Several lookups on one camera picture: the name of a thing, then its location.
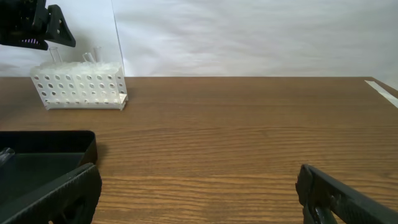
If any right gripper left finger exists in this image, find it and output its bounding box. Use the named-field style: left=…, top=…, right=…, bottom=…
left=0, top=162, right=103, bottom=224

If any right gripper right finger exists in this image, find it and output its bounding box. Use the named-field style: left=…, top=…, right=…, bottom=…
left=295, top=164, right=398, bottom=224

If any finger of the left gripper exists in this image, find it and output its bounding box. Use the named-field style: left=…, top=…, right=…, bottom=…
left=0, top=37, right=49, bottom=51
left=44, top=4, right=76, bottom=49

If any clear test tube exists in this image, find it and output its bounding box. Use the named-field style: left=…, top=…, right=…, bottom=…
left=0, top=147, right=16, bottom=167
left=49, top=46, right=63, bottom=65
left=93, top=46, right=104, bottom=63
left=81, top=52, right=96, bottom=65

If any black tray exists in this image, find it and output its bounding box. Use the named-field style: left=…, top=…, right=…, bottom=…
left=0, top=130, right=98, bottom=207

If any white test tube rack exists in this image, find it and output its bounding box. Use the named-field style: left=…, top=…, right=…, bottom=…
left=30, top=61, right=129, bottom=111

